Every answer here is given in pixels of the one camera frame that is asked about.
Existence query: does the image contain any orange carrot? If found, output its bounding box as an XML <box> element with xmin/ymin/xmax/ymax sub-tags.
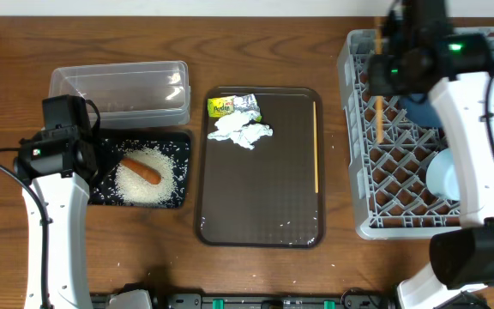
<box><xmin>120</xmin><ymin>157</ymin><xmax>161</xmax><ymax>185</ymax></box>

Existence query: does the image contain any dark blue plate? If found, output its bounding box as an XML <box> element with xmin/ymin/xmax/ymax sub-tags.
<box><xmin>399</xmin><ymin>94</ymin><xmax>442</xmax><ymax>128</ymax></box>

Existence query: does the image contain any black plastic tray bin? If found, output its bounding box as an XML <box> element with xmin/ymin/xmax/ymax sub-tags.
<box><xmin>89</xmin><ymin>129</ymin><xmax>191</xmax><ymax>209</ymax></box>

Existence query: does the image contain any white foil paper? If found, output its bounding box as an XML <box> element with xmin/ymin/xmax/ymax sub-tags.
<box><xmin>208</xmin><ymin>94</ymin><xmax>274</xmax><ymax>150</ymax></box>

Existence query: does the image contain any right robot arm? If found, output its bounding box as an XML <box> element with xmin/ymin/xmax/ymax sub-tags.
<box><xmin>368</xmin><ymin>30</ymin><xmax>494</xmax><ymax>308</ymax></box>

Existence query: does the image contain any brown serving tray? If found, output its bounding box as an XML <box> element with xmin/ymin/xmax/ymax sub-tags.
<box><xmin>196</xmin><ymin>87</ymin><xmax>325</xmax><ymax>249</ymax></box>

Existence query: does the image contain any light blue small bowl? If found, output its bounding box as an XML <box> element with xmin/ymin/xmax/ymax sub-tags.
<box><xmin>425</xmin><ymin>148</ymin><xmax>461</xmax><ymax>201</ymax></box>

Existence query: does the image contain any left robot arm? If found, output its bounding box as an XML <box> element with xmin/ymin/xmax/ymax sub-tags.
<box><xmin>15</xmin><ymin>128</ymin><xmax>118</xmax><ymax>308</ymax></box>

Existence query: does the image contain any clear plastic bin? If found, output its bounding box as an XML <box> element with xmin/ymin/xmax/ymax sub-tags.
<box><xmin>49</xmin><ymin>61</ymin><xmax>190</xmax><ymax>130</ymax></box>

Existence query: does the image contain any yellow snack wrapper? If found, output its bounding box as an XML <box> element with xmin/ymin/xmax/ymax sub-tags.
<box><xmin>208</xmin><ymin>96</ymin><xmax>235</xmax><ymax>118</ymax></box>

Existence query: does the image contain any grey dishwasher rack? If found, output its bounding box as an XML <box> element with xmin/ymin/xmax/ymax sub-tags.
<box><xmin>337</xmin><ymin>29</ymin><xmax>461</xmax><ymax>239</ymax></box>

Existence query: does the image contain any pile of white rice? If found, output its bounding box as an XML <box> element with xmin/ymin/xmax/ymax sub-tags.
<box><xmin>96</xmin><ymin>141</ymin><xmax>190</xmax><ymax>207</ymax></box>

